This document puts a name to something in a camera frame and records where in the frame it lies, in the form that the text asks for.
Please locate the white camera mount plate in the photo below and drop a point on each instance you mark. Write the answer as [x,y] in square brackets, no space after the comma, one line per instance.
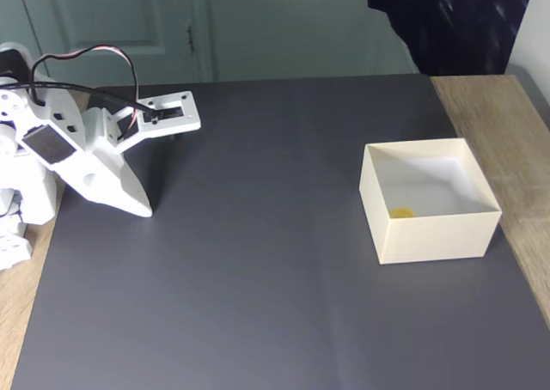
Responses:
[189,123]

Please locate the black hanging garment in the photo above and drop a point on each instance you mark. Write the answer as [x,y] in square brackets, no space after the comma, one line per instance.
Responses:
[455,25]

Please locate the white open paper box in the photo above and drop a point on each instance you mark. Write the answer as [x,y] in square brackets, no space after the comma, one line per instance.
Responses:
[434,239]

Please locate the yellow cube block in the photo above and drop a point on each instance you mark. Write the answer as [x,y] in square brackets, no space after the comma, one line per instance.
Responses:
[403,212]

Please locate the pale green panel door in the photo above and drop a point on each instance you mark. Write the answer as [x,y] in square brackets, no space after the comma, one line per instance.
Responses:
[107,16]

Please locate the dark grey table mat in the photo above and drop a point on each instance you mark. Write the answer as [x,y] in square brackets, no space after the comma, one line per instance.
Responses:
[258,257]

